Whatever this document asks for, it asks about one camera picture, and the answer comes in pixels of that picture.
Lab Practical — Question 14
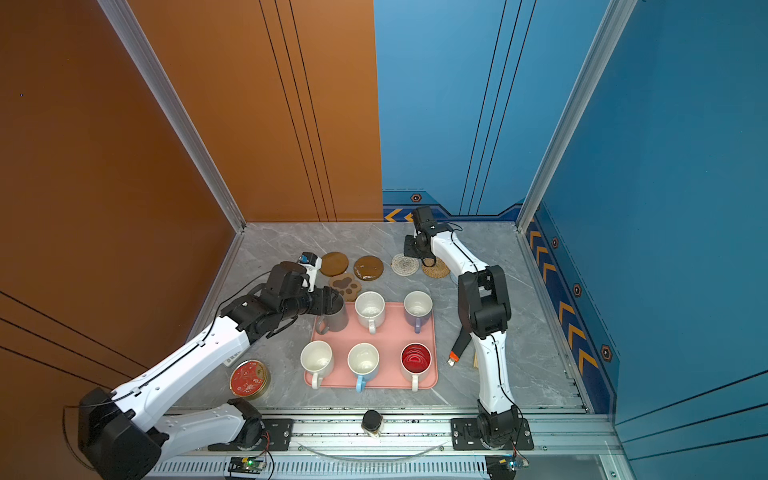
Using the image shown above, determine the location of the white embroidered round coaster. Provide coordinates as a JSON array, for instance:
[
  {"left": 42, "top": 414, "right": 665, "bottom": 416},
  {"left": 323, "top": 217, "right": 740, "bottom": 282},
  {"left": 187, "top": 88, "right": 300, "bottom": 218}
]
[{"left": 391, "top": 253, "right": 421, "bottom": 277}]

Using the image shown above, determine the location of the woven rattan round coaster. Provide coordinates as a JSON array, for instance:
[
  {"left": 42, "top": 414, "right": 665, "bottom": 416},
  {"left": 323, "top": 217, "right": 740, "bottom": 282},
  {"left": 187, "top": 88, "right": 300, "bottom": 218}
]
[{"left": 422, "top": 258, "right": 450, "bottom": 279}]

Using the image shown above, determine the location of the grey mug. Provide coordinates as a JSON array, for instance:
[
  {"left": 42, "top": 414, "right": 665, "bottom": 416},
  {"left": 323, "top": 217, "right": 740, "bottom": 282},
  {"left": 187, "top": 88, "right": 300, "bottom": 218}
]
[{"left": 314, "top": 298, "right": 349, "bottom": 335}]

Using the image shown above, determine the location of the plain brown round coaster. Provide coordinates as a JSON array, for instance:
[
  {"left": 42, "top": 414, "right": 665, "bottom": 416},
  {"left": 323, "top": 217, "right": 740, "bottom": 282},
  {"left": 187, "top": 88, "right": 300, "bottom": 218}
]
[{"left": 320, "top": 251, "right": 349, "bottom": 277}]

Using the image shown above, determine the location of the brown coaster with scratches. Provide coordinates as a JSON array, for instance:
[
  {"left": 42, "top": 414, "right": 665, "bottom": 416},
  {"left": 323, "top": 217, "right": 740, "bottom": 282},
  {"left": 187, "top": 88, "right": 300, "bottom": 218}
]
[{"left": 353, "top": 255, "right": 384, "bottom": 281}]

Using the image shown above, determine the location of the cork paw-shaped coaster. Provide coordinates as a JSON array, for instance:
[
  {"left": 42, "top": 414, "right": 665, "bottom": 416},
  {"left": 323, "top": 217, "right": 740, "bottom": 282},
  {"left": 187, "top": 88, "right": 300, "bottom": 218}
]
[{"left": 328, "top": 273, "right": 362, "bottom": 302}]

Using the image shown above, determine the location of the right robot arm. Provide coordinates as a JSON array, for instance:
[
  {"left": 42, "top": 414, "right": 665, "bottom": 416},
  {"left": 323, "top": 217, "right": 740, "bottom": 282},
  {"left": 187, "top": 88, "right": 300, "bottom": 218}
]
[{"left": 403, "top": 206, "right": 523, "bottom": 449}]

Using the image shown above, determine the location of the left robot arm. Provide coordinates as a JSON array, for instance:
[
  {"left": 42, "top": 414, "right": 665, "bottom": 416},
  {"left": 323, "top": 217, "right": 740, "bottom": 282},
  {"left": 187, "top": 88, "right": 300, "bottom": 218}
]
[{"left": 77, "top": 252, "right": 344, "bottom": 479}]

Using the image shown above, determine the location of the purple mug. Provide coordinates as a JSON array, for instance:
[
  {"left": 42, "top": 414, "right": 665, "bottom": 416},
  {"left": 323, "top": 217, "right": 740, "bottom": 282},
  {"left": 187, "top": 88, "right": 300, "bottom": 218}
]
[{"left": 403, "top": 291, "right": 433, "bottom": 334}]

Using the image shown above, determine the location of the white mug front left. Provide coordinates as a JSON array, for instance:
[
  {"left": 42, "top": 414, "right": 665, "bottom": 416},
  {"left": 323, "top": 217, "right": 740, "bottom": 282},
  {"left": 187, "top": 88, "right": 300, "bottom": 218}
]
[{"left": 300, "top": 340, "right": 335, "bottom": 390}]

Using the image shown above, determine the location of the white mug back middle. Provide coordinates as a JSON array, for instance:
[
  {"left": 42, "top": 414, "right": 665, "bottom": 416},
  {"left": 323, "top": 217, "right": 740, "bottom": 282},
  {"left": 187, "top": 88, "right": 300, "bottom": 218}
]
[{"left": 354, "top": 291, "right": 386, "bottom": 335}]

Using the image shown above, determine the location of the pink plastic tray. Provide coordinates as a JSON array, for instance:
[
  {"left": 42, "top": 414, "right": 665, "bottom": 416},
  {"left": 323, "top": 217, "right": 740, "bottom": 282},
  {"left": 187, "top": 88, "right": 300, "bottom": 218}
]
[{"left": 303, "top": 302, "right": 438, "bottom": 391}]

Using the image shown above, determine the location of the red round tin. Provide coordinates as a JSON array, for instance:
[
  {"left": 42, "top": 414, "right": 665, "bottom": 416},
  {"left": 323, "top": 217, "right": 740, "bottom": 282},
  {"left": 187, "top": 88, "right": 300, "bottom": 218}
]
[{"left": 229, "top": 360, "right": 271, "bottom": 400}]

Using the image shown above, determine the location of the red mug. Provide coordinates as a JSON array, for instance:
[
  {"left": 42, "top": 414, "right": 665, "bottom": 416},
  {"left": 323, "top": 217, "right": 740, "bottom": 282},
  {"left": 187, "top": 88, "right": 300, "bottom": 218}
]
[{"left": 400, "top": 342, "right": 433, "bottom": 392}]

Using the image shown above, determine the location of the left circuit board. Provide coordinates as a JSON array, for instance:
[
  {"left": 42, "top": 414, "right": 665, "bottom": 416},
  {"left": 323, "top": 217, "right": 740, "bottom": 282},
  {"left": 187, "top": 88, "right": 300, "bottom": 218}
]
[{"left": 227, "top": 456, "right": 268, "bottom": 478}]

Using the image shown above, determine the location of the circuit board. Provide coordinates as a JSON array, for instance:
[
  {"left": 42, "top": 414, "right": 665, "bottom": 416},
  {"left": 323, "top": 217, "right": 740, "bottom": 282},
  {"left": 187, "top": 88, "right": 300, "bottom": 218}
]
[
  {"left": 227, "top": 456, "right": 268, "bottom": 478},
  {"left": 485, "top": 456, "right": 529, "bottom": 480}
]

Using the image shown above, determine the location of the right circuit board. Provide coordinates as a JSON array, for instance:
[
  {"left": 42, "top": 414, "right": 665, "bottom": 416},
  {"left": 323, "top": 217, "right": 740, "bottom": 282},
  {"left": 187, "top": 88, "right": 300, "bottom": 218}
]
[{"left": 485, "top": 456, "right": 529, "bottom": 480}]

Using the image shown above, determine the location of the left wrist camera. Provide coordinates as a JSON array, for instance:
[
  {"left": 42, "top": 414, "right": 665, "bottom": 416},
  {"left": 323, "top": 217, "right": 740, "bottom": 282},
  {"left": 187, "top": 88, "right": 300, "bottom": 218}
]
[{"left": 298, "top": 252, "right": 322, "bottom": 292}]

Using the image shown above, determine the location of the white mug blue handle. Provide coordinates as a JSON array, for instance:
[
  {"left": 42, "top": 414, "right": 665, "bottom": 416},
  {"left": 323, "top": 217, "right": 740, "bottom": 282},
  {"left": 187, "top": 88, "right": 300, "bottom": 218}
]
[{"left": 347, "top": 343, "right": 380, "bottom": 393}]

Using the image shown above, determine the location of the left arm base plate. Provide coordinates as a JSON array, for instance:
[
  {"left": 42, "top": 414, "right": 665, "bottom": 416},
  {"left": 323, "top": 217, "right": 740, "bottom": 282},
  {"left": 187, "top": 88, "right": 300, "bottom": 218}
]
[{"left": 206, "top": 418, "right": 294, "bottom": 452}]

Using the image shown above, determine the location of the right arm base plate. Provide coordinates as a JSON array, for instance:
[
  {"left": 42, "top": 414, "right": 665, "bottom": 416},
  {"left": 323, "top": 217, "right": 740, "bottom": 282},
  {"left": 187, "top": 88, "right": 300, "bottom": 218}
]
[{"left": 450, "top": 417, "right": 535, "bottom": 451}]

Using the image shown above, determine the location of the aluminium front rail frame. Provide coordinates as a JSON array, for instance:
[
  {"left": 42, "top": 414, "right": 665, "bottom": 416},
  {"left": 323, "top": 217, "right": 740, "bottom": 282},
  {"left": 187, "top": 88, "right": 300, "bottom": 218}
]
[{"left": 145, "top": 410, "right": 634, "bottom": 479}]

